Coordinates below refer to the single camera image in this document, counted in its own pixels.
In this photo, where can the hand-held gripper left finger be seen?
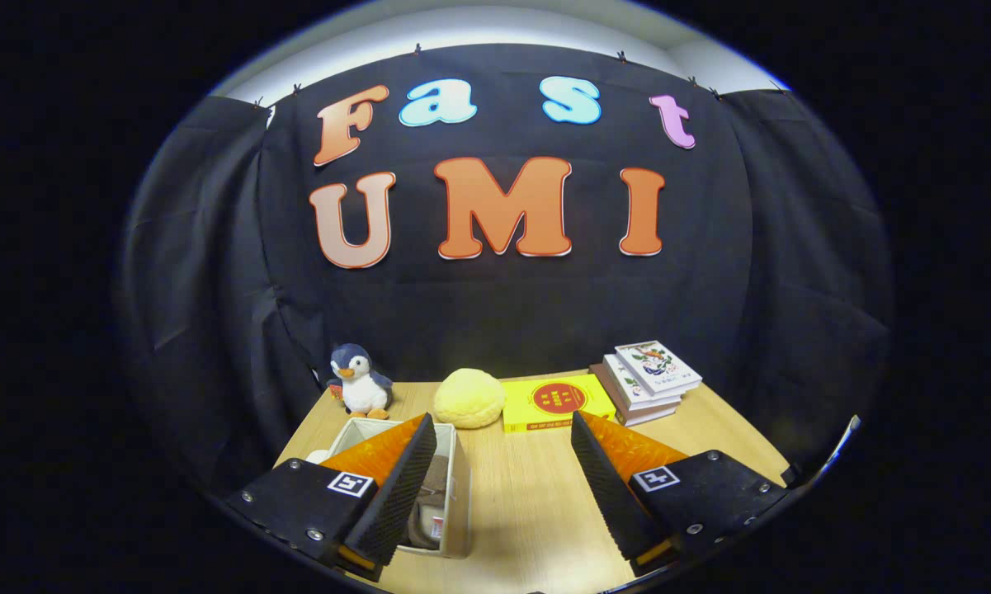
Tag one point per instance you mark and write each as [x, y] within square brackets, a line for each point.
[400, 495]

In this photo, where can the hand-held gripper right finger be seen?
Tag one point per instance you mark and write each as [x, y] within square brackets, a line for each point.
[615, 495]

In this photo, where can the brown and cream storage box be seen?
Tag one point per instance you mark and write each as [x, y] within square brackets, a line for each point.
[460, 503]

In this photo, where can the brown cover book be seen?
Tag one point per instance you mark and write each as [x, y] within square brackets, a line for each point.
[602, 384]

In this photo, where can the penguin plush toy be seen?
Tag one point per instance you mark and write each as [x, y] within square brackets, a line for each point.
[363, 388]

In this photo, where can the yellow book with red circle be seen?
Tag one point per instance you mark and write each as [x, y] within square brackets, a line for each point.
[545, 404]

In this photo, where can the yellow bun-shaped plush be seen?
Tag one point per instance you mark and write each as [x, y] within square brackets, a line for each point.
[469, 400]

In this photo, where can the white illustrated cover book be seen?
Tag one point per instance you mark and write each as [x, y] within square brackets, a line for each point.
[656, 367]

